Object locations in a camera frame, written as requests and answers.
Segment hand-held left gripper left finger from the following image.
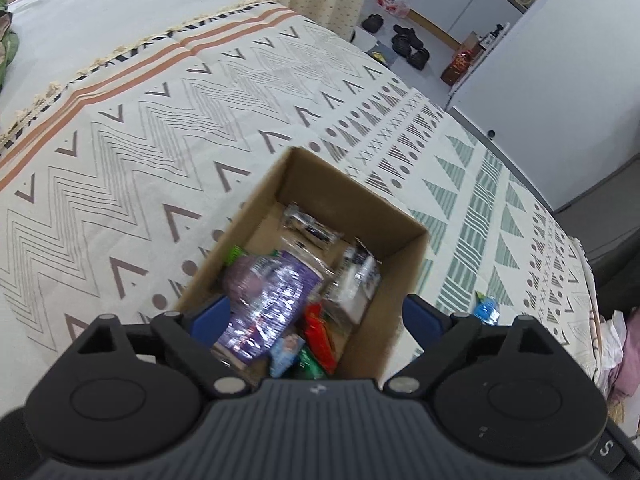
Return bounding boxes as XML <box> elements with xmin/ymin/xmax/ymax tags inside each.
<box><xmin>72</xmin><ymin>293</ymin><xmax>252</xmax><ymax>402</ymax></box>

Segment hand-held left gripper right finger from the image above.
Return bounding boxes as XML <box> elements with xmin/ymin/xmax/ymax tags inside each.
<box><xmin>384</xmin><ymin>293</ymin><xmax>572</xmax><ymax>400</ymax></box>

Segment purple snack packet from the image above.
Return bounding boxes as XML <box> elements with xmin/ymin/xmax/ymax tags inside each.
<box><xmin>214</xmin><ymin>251</ymin><xmax>327</xmax><ymax>367</ymax></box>

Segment white snack packet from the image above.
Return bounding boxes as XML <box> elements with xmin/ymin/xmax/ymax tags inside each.
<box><xmin>324</xmin><ymin>239</ymin><xmax>382</xmax><ymax>324</ymax></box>

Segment blue snack packet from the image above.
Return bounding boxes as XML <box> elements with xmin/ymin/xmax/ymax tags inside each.
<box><xmin>269</xmin><ymin>334</ymin><xmax>307</xmax><ymax>379</ymax></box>

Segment brown cardboard box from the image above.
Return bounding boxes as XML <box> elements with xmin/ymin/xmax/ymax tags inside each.
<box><xmin>174</xmin><ymin>146</ymin><xmax>432</xmax><ymax>387</ymax></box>

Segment red snack packet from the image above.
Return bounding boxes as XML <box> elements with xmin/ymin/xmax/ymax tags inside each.
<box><xmin>301</xmin><ymin>304</ymin><xmax>342</xmax><ymax>374</ymax></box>

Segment green snack packet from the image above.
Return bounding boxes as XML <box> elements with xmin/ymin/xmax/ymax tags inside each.
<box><xmin>294</xmin><ymin>349</ymin><xmax>329</xmax><ymax>382</ymax></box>

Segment clear snack packet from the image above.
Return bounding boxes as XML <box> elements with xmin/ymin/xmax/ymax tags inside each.
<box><xmin>281</xmin><ymin>202</ymin><xmax>342</xmax><ymax>249</ymax></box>

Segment small blue candy packet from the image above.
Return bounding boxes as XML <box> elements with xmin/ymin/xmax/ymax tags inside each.
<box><xmin>472</xmin><ymin>291</ymin><xmax>501</xmax><ymax>324</ymax></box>

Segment patterned bed blanket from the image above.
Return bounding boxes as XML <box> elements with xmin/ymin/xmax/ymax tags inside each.
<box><xmin>0</xmin><ymin>0</ymin><xmax>603</xmax><ymax>393</ymax></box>

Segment pink cloth pile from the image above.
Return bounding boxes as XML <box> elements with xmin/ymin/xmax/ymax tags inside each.
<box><xmin>596</xmin><ymin>309</ymin><xmax>640</xmax><ymax>413</ymax></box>

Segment red gift box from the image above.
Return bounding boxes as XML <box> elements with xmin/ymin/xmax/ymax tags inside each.
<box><xmin>440</xmin><ymin>49</ymin><xmax>474</xmax><ymax>86</ymax></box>

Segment dark flat square mat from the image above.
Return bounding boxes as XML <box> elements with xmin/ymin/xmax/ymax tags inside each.
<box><xmin>367</xmin><ymin>42</ymin><xmax>401</xmax><ymax>66</ymax></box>

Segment small cardboard box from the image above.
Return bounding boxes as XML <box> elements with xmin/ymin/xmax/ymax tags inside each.
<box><xmin>457</xmin><ymin>32</ymin><xmax>484</xmax><ymax>59</ymax></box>

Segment white bed sheet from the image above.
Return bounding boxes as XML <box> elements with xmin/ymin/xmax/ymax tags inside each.
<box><xmin>0</xmin><ymin>0</ymin><xmax>266</xmax><ymax>136</ymax></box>

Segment white kitchen cabinet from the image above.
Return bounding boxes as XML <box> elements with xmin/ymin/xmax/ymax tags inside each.
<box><xmin>389</xmin><ymin>0</ymin><xmax>532</xmax><ymax>50</ymax></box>

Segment green cloth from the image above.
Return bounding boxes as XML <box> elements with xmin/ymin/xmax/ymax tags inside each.
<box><xmin>0</xmin><ymin>0</ymin><xmax>22</xmax><ymax>87</ymax></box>

